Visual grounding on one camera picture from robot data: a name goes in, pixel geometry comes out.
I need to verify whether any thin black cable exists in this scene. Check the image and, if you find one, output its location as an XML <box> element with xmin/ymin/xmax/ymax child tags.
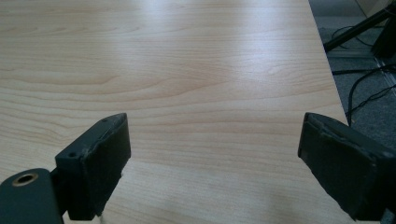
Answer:
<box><xmin>330</xmin><ymin>25</ymin><xmax>375</xmax><ymax>49</ymax></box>
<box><xmin>345</xmin><ymin>84</ymin><xmax>396</xmax><ymax>116</ymax></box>

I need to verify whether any black tripod leg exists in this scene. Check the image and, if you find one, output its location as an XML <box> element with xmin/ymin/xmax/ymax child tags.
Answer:
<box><xmin>322</xmin><ymin>1</ymin><xmax>396</xmax><ymax>53</ymax></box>

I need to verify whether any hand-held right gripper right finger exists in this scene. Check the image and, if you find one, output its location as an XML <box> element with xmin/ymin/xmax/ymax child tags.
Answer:
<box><xmin>297</xmin><ymin>112</ymin><xmax>396</xmax><ymax>222</ymax></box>

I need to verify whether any thick black cable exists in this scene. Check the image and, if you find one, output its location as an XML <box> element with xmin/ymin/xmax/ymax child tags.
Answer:
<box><xmin>331</xmin><ymin>63</ymin><xmax>396</xmax><ymax>127</ymax></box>

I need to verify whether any black equipment base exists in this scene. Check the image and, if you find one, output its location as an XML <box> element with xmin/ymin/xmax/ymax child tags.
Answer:
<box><xmin>371</xmin><ymin>15</ymin><xmax>396</xmax><ymax>60</ymax></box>

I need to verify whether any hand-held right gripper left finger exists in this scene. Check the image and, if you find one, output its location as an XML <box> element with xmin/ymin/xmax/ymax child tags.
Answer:
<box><xmin>54</xmin><ymin>112</ymin><xmax>132</xmax><ymax>221</ymax></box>

